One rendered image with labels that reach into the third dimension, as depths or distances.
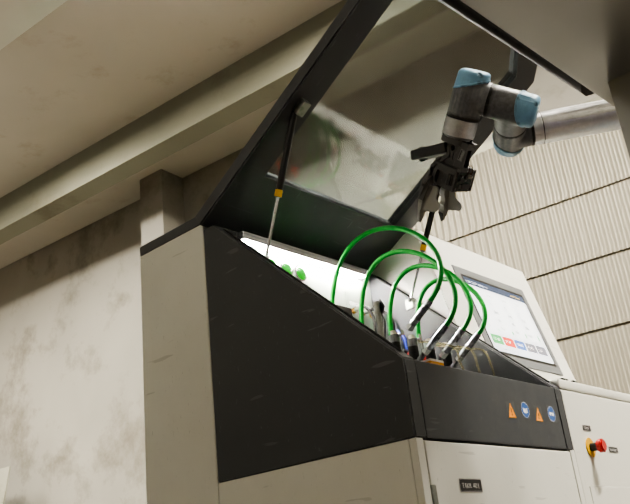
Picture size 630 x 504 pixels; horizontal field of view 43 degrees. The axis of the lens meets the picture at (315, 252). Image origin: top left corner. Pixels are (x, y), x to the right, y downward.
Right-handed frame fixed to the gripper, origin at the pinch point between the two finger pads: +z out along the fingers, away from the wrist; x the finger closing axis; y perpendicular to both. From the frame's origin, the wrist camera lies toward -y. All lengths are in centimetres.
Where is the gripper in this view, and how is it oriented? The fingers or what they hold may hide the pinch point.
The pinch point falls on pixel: (429, 216)
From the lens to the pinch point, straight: 193.8
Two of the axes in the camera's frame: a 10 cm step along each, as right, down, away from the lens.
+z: -2.0, 9.2, 3.3
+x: 7.6, -0.7, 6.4
